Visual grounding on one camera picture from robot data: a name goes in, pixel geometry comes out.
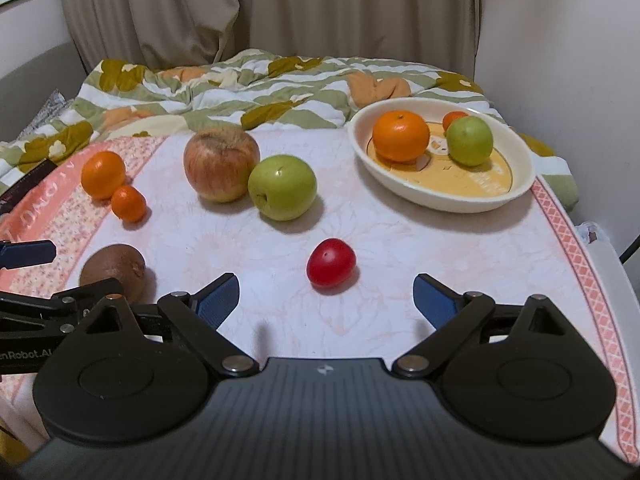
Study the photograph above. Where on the green white floral blanket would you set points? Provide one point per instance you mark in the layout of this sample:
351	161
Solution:
52	108

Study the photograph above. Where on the cream oval dish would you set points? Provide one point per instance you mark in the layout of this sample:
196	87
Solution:
434	180

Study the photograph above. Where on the dark phone on edge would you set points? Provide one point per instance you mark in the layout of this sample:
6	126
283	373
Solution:
10	198

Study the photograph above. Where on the green apple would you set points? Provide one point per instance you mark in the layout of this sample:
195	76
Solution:
469	141
282	187

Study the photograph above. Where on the small orange in dish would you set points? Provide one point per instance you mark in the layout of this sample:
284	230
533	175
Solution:
451	117

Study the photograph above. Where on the small orange mandarin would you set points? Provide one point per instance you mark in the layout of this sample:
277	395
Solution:
128	204

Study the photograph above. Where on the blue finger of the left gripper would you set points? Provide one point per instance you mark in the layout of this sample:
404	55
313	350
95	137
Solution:
20	255

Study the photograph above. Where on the brown kiwi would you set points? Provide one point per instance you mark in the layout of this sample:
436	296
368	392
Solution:
119	261

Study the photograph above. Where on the green apple front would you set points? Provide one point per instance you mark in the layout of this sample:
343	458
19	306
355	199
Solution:
469	141

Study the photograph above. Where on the white plastic bag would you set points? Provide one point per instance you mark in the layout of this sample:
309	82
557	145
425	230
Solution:
591	232

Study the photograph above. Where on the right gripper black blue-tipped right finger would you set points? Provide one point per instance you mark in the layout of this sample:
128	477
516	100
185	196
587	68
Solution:
454	317

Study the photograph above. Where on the large red apple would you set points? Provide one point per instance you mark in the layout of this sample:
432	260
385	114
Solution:
218	162

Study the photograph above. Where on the large red tomato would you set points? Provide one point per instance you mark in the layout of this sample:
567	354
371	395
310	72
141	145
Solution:
331	263

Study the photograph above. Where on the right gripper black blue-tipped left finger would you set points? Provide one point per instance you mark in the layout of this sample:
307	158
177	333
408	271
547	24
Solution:
196	318

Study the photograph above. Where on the large orange mandarin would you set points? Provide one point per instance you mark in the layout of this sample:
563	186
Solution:
102	174

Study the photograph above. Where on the green apple rear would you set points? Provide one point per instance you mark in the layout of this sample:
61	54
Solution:
282	187

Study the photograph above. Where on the beige curtain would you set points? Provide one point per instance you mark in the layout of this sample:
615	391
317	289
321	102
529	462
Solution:
171	33

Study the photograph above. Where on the pink white table cloth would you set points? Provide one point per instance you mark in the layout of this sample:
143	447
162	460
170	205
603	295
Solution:
526	247

